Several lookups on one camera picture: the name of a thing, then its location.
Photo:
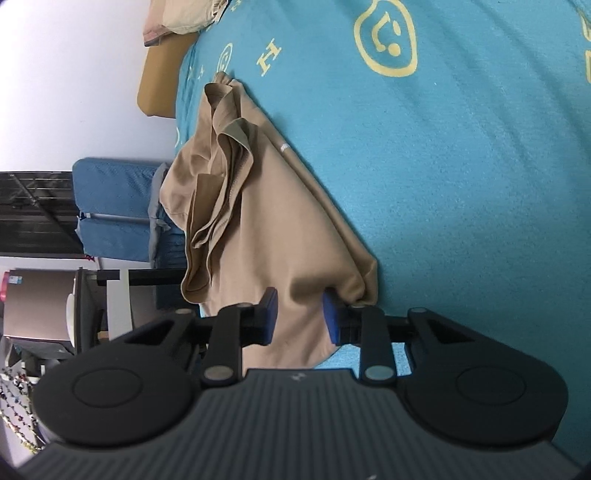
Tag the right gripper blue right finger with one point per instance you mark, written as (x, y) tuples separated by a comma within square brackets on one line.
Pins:
[(367, 328)]

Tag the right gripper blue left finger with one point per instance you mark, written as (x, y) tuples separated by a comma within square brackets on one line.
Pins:
[(233, 328)]

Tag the tan garment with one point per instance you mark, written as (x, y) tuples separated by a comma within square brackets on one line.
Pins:
[(255, 218)]

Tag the grey seat cushion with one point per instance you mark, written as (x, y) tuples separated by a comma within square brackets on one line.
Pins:
[(161, 234)]

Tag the blue covered chair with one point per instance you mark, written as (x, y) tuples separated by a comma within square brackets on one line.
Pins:
[(112, 198)]

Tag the brown refrigerator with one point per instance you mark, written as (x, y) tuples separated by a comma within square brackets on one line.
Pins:
[(35, 304)]

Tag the teal patterned bed sheet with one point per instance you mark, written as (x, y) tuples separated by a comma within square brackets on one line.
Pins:
[(455, 137)]

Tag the dark window with bars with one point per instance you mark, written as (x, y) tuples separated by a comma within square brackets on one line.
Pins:
[(39, 215)]

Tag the flower branch decoration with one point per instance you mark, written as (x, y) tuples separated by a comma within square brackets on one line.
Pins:
[(16, 407)]

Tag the mustard yellow headboard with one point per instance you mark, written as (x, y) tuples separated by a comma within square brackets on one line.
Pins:
[(157, 90)]

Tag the plaid pillow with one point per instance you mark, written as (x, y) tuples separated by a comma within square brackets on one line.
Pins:
[(180, 17)]

